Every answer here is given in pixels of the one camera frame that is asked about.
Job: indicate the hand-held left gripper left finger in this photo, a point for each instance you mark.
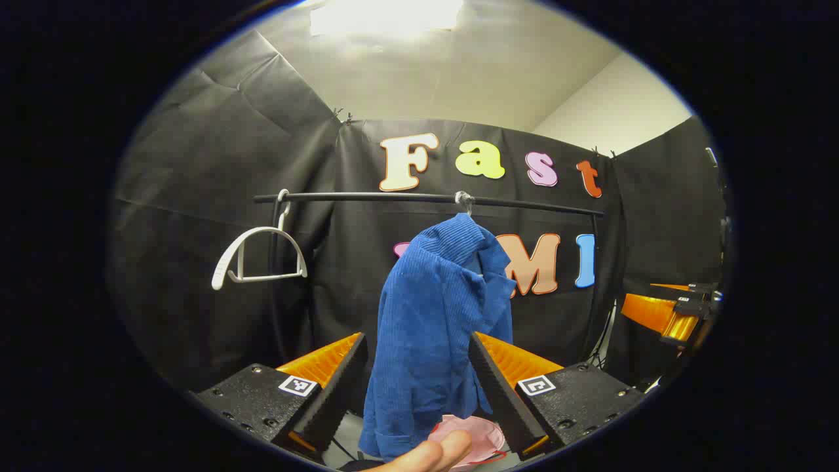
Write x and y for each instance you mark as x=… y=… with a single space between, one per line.
x=341 y=380

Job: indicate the white plastic clothes hanger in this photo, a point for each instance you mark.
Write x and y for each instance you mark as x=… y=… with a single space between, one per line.
x=221 y=272
x=463 y=198

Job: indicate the black backdrop cloth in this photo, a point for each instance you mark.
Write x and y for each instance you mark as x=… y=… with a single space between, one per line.
x=196 y=164

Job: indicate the black clothes rack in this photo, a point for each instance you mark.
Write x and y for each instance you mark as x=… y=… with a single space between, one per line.
x=367 y=196

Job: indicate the pink laundry hamper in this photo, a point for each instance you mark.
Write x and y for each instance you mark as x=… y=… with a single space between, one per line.
x=482 y=436

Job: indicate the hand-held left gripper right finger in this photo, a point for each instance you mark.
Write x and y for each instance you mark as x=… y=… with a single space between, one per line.
x=495 y=387

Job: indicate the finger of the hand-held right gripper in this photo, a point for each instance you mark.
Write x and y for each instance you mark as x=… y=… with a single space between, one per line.
x=655 y=314
x=688 y=290

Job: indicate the ceiling light panel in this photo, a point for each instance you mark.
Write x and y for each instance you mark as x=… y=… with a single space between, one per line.
x=387 y=16

